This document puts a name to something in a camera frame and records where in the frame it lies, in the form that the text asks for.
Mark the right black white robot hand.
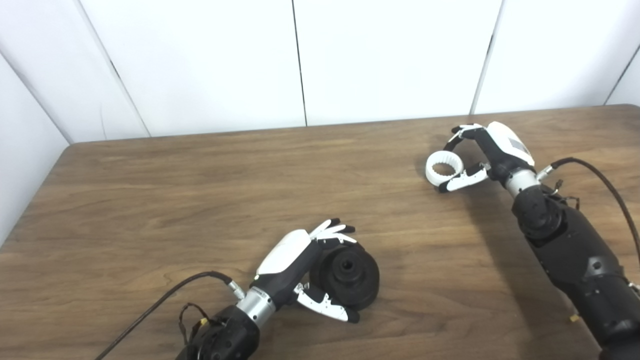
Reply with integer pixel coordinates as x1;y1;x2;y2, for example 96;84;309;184
438;121;536;194

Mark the left thin wrist wire bundle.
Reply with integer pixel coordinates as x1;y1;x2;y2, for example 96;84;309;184
178;302;212;347

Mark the round black plastic part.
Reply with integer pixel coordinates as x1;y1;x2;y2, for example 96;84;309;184
309;243;380;312

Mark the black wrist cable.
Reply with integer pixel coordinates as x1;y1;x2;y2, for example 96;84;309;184
95;271;246;360
536;157;640;253

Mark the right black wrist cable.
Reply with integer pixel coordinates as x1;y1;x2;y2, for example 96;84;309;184
536;157;640;253

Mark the white toothed plastic ring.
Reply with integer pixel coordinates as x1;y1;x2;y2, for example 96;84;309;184
425;150;465;187

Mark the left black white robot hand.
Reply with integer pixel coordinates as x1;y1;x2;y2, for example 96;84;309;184
249;218;361;324

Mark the right thin wrist wire bundle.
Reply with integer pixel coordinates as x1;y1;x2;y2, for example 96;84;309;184
550;179;581;212

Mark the thin wrist wire bundle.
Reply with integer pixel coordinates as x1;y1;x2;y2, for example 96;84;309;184
550;179;581;212
178;302;212;347

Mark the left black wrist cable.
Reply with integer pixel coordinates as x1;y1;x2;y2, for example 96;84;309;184
95;271;246;360

